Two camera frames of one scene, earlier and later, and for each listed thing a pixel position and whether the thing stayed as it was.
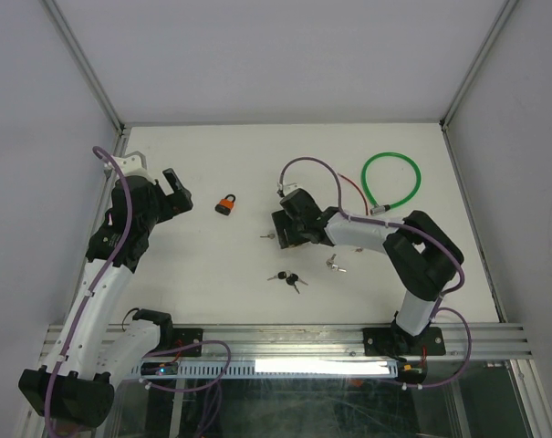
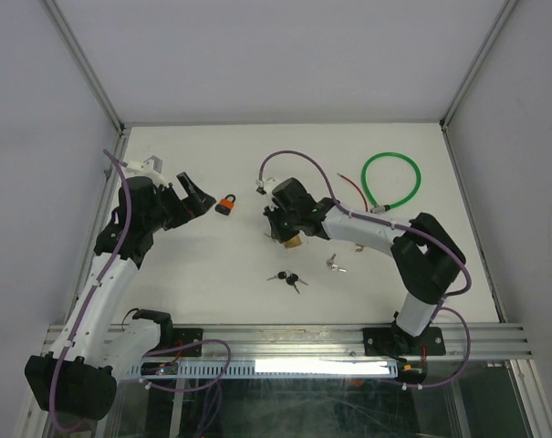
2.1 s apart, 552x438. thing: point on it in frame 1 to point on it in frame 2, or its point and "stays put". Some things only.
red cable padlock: (359, 189) stays put
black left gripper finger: (171, 179) to (196, 195)
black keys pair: (293, 278) stays put
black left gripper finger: (182, 201) to (183, 213)
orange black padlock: (226, 204) stays put
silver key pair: (330, 260) stays put
